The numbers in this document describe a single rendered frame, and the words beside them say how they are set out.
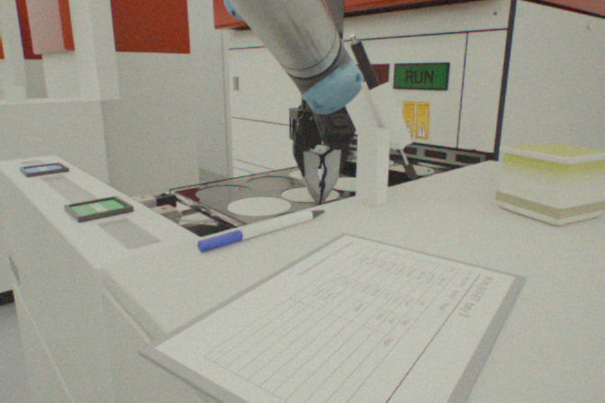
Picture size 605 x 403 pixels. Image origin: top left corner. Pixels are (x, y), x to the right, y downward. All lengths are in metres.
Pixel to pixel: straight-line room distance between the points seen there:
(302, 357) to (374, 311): 0.06
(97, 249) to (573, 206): 0.43
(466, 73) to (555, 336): 0.58
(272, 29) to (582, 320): 0.31
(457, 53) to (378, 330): 0.63
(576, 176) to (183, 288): 0.36
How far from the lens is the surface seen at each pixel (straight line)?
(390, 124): 0.49
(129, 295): 0.33
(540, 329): 0.30
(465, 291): 0.31
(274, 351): 0.24
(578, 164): 0.48
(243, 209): 0.69
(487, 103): 0.79
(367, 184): 0.48
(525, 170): 0.49
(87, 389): 0.53
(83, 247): 0.43
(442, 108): 0.83
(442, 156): 0.84
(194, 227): 0.78
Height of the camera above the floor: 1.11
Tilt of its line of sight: 14 degrees down
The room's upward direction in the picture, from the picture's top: straight up
